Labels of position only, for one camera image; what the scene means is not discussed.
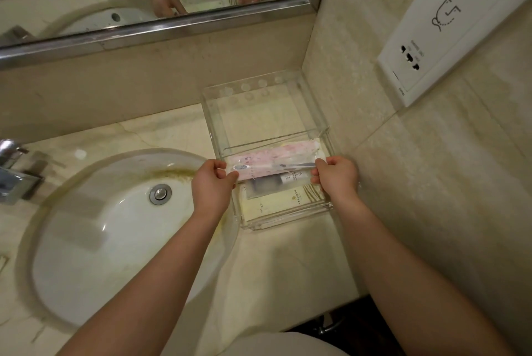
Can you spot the metal sink drain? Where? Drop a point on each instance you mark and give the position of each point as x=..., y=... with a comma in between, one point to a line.
x=160, y=194

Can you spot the person's right forearm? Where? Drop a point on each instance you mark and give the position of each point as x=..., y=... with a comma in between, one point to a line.
x=415, y=285

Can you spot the white wall socket panel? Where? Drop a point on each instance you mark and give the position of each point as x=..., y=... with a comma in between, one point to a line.
x=449, y=27

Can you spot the white oval sink basin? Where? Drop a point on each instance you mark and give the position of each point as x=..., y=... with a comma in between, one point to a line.
x=104, y=251

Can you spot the long cream comb packet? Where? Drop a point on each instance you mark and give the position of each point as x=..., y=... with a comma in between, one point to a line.
x=291, y=206

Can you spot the chrome faucet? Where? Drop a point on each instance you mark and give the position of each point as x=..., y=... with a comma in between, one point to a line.
x=16, y=181

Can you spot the clear packet with dark item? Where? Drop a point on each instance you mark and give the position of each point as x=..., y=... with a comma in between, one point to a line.
x=262, y=187

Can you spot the person's left hand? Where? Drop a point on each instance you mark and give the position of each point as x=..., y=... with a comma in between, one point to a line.
x=212, y=193

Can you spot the person's right hand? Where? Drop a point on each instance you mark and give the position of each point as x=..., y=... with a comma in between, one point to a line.
x=338, y=179

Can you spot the person's left forearm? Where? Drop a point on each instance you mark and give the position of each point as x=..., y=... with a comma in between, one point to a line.
x=145, y=293

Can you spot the chrome pipe fitting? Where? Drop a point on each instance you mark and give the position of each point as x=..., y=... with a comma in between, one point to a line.
x=324, y=328

